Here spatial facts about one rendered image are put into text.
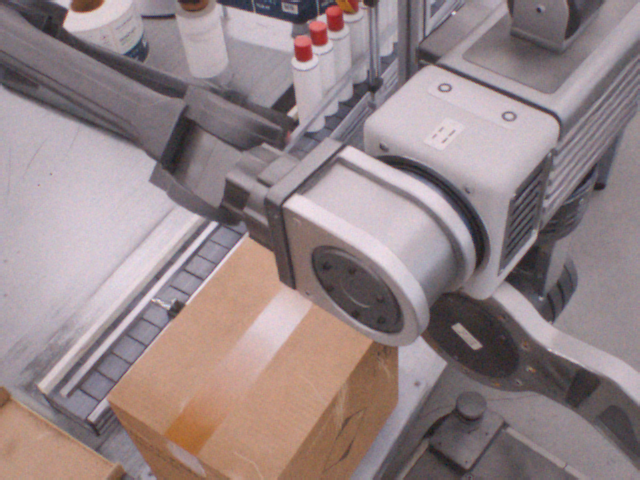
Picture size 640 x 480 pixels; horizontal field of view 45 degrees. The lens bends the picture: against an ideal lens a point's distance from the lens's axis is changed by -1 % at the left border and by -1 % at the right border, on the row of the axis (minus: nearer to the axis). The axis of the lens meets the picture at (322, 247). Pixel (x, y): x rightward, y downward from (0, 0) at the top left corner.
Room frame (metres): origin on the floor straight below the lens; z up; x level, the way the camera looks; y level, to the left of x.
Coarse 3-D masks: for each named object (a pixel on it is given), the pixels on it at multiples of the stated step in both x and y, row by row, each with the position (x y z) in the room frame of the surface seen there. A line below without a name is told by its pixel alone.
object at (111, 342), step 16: (384, 32) 1.34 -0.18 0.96; (368, 48) 1.29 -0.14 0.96; (336, 96) 1.17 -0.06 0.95; (320, 112) 1.13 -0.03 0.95; (304, 128) 1.09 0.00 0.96; (288, 144) 1.05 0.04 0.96; (208, 240) 0.85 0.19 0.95; (192, 256) 0.82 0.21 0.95; (176, 272) 0.79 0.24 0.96; (160, 288) 0.76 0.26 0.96; (144, 304) 0.73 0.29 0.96; (128, 320) 0.70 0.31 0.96; (112, 336) 0.67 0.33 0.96; (96, 352) 0.65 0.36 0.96; (80, 384) 0.60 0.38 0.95
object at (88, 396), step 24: (384, 72) 1.32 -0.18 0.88; (360, 96) 1.25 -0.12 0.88; (336, 120) 1.18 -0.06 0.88; (312, 144) 1.12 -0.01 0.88; (192, 240) 0.92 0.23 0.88; (216, 240) 0.91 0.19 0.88; (168, 264) 0.87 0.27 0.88; (192, 264) 0.86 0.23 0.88; (216, 264) 0.86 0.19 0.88; (144, 288) 0.82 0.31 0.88; (168, 288) 0.81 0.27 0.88; (192, 288) 0.81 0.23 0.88; (144, 336) 0.72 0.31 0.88; (120, 360) 0.68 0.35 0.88; (96, 384) 0.64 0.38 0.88; (72, 408) 0.60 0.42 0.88
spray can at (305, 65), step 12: (300, 36) 1.19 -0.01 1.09; (300, 48) 1.16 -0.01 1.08; (300, 60) 1.16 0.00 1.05; (312, 60) 1.17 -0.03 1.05; (300, 72) 1.16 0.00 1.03; (312, 72) 1.16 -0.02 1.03; (300, 84) 1.16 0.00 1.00; (312, 84) 1.16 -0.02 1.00; (300, 96) 1.16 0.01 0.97; (312, 96) 1.15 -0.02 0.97; (300, 108) 1.16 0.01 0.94; (312, 108) 1.15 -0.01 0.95; (300, 120) 1.17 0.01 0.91; (324, 120) 1.18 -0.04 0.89; (312, 132) 1.15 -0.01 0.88
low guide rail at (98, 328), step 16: (192, 224) 0.92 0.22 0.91; (176, 240) 0.89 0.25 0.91; (160, 256) 0.86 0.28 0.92; (144, 272) 0.83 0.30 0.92; (128, 288) 0.80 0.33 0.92; (112, 304) 0.77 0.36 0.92; (112, 320) 0.75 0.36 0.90; (96, 336) 0.72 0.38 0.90; (80, 352) 0.69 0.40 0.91; (64, 368) 0.66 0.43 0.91; (48, 384) 0.63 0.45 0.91
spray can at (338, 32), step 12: (336, 12) 1.25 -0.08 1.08; (336, 24) 1.24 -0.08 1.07; (336, 36) 1.24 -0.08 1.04; (348, 36) 1.25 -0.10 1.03; (336, 48) 1.23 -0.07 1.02; (348, 48) 1.24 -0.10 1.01; (336, 60) 1.23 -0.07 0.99; (348, 60) 1.24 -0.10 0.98; (336, 72) 1.23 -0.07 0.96; (348, 84) 1.24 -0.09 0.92; (348, 96) 1.24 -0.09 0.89
